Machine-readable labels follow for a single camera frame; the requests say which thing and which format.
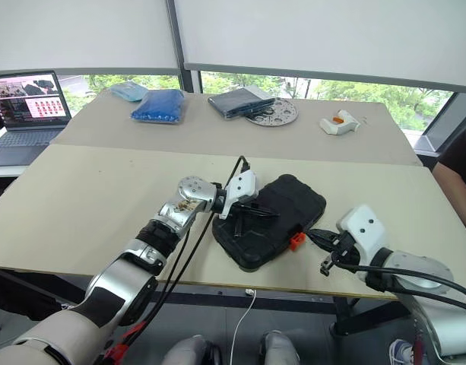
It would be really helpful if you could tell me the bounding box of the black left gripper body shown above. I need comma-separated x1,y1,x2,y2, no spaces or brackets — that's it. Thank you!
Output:
231,196,259,222

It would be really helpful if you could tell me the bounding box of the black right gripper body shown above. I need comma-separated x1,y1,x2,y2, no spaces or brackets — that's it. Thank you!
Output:
319,230,362,275

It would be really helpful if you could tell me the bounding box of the black plastic tool case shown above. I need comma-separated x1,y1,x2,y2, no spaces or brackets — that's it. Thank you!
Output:
211,173,328,272

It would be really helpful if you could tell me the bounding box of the round perforated metal disc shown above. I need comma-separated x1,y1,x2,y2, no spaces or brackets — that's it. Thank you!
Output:
243,97,300,129

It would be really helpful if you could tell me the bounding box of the dark grey flat package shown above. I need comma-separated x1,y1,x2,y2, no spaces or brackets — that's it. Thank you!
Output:
207,86,277,121

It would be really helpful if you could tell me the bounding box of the white holder with orange part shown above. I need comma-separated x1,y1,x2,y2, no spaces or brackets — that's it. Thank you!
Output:
318,109,361,137

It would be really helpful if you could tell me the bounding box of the white blue sneaker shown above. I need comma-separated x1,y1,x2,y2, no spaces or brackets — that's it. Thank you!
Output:
387,337,415,365

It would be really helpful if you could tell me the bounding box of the grey rounded shape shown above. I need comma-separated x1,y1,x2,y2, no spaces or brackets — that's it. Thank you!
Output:
160,333,223,365
258,329,301,365

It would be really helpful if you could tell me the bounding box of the bag of blue parts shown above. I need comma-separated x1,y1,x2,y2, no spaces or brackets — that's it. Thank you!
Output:
130,88,186,125

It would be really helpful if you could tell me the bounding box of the light blue plastic bag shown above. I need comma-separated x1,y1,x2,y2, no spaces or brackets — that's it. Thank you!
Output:
108,81,150,103

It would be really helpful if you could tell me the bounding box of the grey window mullion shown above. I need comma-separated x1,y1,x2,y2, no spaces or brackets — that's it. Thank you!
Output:
165,0,204,94

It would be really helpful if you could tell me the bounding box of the white roller blind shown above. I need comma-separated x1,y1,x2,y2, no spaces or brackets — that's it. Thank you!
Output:
173,0,466,94
0,0,181,76

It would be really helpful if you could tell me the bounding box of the open grey laptop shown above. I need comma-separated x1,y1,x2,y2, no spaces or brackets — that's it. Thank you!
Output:
0,70,73,169

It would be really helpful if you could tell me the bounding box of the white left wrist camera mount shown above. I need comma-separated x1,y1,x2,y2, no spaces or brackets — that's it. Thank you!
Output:
218,170,259,221

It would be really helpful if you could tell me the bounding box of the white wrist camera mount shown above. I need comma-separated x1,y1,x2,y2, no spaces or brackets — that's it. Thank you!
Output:
218,170,259,221
335,204,390,268

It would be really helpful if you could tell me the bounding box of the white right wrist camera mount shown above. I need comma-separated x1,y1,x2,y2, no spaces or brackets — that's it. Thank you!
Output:
335,204,390,268

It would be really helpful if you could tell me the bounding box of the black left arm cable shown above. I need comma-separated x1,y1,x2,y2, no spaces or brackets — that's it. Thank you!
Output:
114,154,252,351
118,212,214,343

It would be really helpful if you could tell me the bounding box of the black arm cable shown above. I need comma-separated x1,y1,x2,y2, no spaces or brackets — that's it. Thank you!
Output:
118,212,214,343
114,154,252,351
329,260,466,307

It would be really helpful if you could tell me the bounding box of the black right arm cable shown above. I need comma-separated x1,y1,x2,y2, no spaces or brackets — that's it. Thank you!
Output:
329,260,466,307

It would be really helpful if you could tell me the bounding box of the black table frame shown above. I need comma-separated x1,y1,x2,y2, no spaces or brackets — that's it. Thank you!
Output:
152,281,412,338

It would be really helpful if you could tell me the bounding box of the white hanging cable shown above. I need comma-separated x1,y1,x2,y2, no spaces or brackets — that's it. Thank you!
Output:
230,287,258,365

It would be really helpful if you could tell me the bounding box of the dark slanted window frame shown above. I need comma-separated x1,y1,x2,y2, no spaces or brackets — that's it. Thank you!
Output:
413,92,466,154

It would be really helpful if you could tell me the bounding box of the red cable connector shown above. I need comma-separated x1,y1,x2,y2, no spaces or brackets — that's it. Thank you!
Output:
102,321,147,364

